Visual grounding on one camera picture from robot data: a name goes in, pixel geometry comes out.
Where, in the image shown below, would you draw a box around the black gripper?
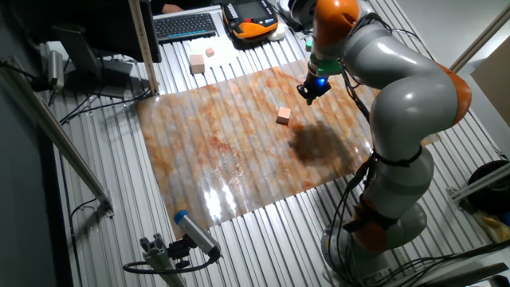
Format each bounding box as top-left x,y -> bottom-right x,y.
296,75 -> 332,107

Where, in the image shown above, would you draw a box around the small wooden block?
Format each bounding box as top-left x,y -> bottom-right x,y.
276,106 -> 292,126

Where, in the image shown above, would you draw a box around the large wooden block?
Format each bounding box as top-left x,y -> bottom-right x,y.
189,53 -> 206,75

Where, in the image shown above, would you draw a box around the white computer mouse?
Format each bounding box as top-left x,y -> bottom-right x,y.
266,22 -> 287,42

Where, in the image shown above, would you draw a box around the black round spool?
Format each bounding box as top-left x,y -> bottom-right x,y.
277,0 -> 316,32

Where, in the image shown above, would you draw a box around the orange marble pattern mat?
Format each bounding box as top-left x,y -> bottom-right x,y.
136,59 -> 441,240

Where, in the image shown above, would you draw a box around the white paper sheet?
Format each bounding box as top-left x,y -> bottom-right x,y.
186,36 -> 242,69

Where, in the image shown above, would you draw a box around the orange and black teach pendant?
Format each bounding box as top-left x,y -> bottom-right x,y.
222,0 -> 280,41

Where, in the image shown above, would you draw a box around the black keyboard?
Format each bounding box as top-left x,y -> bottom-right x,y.
153,12 -> 218,45

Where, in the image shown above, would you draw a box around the brown cardboard board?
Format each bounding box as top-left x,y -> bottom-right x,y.
470,37 -> 510,129

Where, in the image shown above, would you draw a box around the short aluminium bar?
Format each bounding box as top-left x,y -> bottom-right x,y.
445,162 -> 510,202

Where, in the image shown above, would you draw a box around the black bag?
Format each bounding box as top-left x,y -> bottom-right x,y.
466,159 -> 510,216

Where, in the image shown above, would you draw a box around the black monitor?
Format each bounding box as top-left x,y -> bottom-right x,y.
11,0 -> 163,65

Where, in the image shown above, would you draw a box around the yellow bag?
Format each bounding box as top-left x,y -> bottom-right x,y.
473,210 -> 510,244

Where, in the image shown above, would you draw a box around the black monitor stand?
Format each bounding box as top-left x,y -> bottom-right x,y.
52,25 -> 135,100

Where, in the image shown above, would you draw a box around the long diagonal aluminium bar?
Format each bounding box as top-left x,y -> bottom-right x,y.
0,55 -> 115,218

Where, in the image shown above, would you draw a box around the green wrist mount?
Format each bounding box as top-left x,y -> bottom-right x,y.
308,53 -> 343,79

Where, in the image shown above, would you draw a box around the robot cable bundle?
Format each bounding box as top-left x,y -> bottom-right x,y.
325,151 -> 379,287

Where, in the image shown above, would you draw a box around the upright aluminium post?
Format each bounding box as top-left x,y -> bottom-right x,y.
127,0 -> 160,96

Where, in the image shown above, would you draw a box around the silver camera with blue cap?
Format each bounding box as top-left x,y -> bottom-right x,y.
173,209 -> 222,259

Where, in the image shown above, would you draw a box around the thin diagonal frame bar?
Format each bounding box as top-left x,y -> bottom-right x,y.
449,2 -> 510,73

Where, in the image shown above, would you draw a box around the black table cable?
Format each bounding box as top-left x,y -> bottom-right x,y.
58,86 -> 153,125

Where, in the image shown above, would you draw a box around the black floor cables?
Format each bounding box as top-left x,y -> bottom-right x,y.
374,238 -> 510,287

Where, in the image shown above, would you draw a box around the aluminium profile camera mount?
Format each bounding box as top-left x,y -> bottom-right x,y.
139,233 -> 187,287

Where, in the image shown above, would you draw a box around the black camera cable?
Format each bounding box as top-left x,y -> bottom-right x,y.
122,254 -> 218,276

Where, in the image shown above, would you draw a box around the silver cylindrical camera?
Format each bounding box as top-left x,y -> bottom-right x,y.
46,49 -> 65,91

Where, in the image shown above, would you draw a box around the thin black hanging cable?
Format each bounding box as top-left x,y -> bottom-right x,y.
68,197 -> 99,287

